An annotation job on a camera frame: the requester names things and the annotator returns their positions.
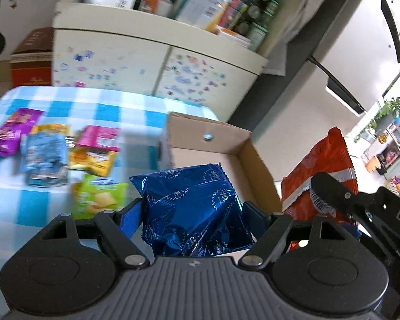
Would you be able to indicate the silver blue snack packet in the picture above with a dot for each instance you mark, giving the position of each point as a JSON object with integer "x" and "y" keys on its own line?
{"x": 43, "y": 156}

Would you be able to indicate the green chips packet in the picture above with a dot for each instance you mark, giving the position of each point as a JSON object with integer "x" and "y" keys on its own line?
{"x": 98, "y": 195}

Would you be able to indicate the purple snack packet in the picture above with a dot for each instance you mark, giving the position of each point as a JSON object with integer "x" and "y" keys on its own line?
{"x": 11, "y": 133}

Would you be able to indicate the small orange yellow snack packet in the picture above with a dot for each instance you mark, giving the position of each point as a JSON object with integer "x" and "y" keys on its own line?
{"x": 51, "y": 129}

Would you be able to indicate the dark blue foil snack bag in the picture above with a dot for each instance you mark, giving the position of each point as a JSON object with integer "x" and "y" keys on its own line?
{"x": 193, "y": 206}

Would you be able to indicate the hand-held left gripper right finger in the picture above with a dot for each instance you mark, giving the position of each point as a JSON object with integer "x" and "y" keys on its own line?
{"x": 253, "y": 216}

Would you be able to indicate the orange red snack bag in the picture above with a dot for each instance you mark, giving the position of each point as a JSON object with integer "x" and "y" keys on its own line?
{"x": 323, "y": 160}

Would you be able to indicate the orange box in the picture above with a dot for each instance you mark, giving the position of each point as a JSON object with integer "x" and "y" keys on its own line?
{"x": 151, "y": 3}

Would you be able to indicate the green tin can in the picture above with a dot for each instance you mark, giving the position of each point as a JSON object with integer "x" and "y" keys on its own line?
{"x": 271, "y": 10}
{"x": 258, "y": 35}

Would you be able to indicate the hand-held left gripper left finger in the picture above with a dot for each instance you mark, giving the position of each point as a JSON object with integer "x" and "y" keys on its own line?
{"x": 131, "y": 218}

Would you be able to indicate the grey refrigerator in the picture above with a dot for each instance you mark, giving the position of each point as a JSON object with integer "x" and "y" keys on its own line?
{"x": 353, "y": 40}

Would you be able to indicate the potted green plant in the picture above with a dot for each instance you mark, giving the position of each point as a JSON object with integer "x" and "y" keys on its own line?
{"x": 388, "y": 110}

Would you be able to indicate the stack of colourful boxes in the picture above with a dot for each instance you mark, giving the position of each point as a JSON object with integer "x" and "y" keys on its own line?
{"x": 233, "y": 11}

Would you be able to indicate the blue white checkered tablecloth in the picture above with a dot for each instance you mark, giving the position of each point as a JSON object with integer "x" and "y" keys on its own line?
{"x": 96, "y": 106}

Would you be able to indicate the pink snack packet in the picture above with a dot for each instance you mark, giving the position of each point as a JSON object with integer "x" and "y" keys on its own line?
{"x": 98, "y": 138}

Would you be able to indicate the cream cabinet with stickers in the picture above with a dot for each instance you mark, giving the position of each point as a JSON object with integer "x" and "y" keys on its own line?
{"x": 120, "y": 56}

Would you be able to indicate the white carton box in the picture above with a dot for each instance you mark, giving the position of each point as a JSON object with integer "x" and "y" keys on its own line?
{"x": 201, "y": 5}

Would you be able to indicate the red brown cardboard box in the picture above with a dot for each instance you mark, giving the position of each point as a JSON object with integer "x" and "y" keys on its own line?
{"x": 31, "y": 63}

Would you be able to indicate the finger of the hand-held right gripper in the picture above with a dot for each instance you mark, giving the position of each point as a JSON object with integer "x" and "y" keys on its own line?
{"x": 336, "y": 191}

